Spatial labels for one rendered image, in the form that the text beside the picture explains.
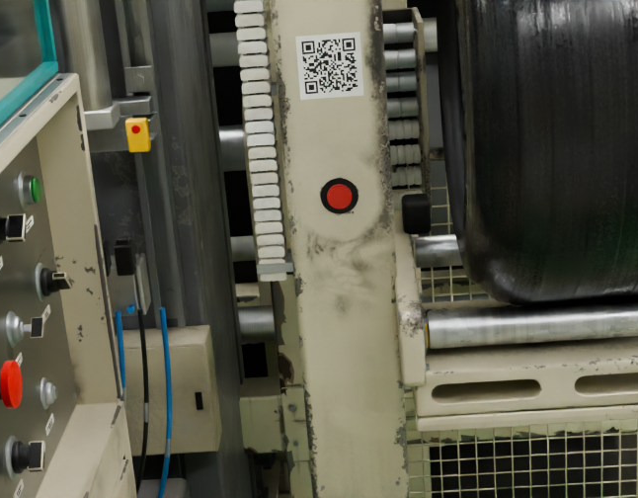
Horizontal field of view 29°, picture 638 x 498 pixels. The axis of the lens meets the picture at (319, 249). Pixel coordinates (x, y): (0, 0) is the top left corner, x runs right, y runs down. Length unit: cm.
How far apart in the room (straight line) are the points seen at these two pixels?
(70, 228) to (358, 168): 37
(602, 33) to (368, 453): 65
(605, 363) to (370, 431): 32
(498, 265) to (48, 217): 50
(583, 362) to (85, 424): 58
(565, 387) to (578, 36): 44
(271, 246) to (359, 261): 11
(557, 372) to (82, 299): 56
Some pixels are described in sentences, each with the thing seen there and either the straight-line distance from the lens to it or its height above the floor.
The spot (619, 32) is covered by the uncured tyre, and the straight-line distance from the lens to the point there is 131.
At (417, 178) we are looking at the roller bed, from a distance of 193.
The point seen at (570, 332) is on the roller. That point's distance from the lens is 151.
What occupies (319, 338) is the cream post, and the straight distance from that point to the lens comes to 157.
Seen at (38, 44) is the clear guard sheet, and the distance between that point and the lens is 127.
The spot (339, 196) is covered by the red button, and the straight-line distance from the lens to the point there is 150.
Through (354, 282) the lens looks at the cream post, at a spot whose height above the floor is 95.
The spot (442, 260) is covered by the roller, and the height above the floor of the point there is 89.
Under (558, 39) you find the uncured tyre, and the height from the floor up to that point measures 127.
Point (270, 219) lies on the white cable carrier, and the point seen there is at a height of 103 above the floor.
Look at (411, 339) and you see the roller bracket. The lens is 145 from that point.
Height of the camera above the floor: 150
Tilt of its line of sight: 19 degrees down
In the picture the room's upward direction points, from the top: 5 degrees counter-clockwise
